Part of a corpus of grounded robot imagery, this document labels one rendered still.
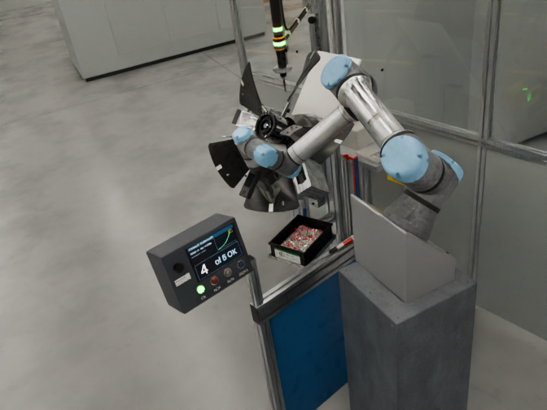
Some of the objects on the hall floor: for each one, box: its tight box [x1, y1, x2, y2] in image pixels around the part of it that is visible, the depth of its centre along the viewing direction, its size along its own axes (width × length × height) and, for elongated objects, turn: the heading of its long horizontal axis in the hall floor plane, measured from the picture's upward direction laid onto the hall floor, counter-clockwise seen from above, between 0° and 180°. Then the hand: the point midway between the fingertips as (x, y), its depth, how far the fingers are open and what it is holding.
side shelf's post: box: [360, 167, 373, 205], centre depth 302 cm, size 4×4×83 cm
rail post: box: [253, 320, 286, 410], centre depth 217 cm, size 4×4×78 cm
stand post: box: [322, 146, 347, 250], centre depth 284 cm, size 4×9×115 cm, turn 52°
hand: (270, 201), depth 222 cm, fingers closed
